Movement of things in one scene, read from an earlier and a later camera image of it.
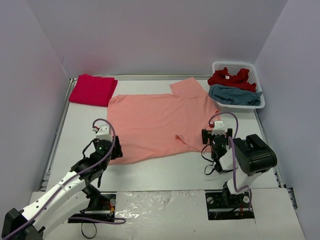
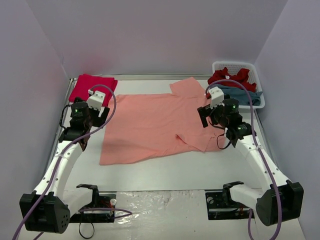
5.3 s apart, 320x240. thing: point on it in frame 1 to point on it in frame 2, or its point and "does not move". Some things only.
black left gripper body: x=117 y=149 to x=104 y=113
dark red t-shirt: x=222 y=78 does not move
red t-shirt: x=92 y=90 does not move
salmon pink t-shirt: x=151 y=124 does not move
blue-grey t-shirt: x=230 y=94 does not move
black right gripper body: x=205 y=135 to x=204 y=115
